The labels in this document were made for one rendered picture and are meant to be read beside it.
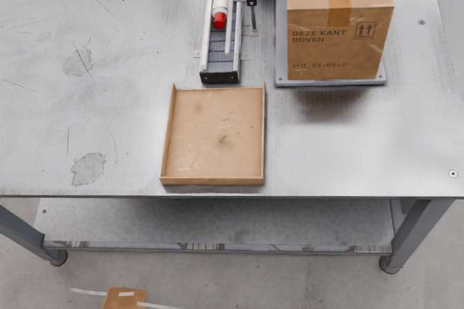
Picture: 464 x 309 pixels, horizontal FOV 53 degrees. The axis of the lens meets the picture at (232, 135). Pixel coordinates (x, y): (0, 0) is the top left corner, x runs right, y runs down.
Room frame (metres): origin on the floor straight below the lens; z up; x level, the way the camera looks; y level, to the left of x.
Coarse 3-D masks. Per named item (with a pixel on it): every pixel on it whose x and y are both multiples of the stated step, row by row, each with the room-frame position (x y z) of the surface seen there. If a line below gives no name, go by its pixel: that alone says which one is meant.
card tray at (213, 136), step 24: (192, 96) 0.79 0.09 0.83; (216, 96) 0.78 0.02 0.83; (240, 96) 0.76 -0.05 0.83; (264, 96) 0.74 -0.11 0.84; (168, 120) 0.71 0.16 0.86; (192, 120) 0.71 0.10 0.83; (216, 120) 0.70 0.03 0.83; (240, 120) 0.68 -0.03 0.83; (168, 144) 0.65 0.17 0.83; (192, 144) 0.64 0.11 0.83; (216, 144) 0.62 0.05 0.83; (240, 144) 0.61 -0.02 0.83; (168, 168) 0.58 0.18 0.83; (192, 168) 0.57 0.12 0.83; (216, 168) 0.55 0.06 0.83; (240, 168) 0.54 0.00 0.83
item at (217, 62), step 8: (232, 24) 0.99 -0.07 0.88; (216, 32) 0.97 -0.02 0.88; (224, 32) 0.96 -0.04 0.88; (232, 32) 0.96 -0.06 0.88; (216, 40) 0.94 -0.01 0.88; (224, 40) 0.93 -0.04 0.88; (232, 40) 0.93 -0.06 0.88; (216, 48) 0.91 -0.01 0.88; (224, 48) 0.90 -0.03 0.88; (232, 48) 0.90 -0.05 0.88; (208, 56) 0.89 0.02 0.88; (216, 56) 0.88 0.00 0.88; (224, 56) 0.87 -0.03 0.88; (232, 56) 0.87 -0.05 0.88; (208, 64) 0.86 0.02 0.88; (216, 64) 0.85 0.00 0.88; (224, 64) 0.85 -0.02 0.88; (232, 64) 0.84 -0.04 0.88; (208, 72) 0.83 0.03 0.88; (216, 72) 0.82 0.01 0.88; (224, 72) 0.82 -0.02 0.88
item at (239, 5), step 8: (240, 8) 1.05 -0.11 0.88; (240, 16) 1.02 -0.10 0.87; (240, 24) 1.00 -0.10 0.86; (240, 32) 0.98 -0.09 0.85; (240, 40) 0.96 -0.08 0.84; (200, 56) 0.90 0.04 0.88; (200, 64) 0.87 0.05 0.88; (200, 72) 0.84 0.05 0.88; (232, 72) 0.81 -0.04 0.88; (208, 80) 0.83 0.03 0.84; (216, 80) 0.83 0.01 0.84; (224, 80) 0.82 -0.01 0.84; (232, 80) 0.82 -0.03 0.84
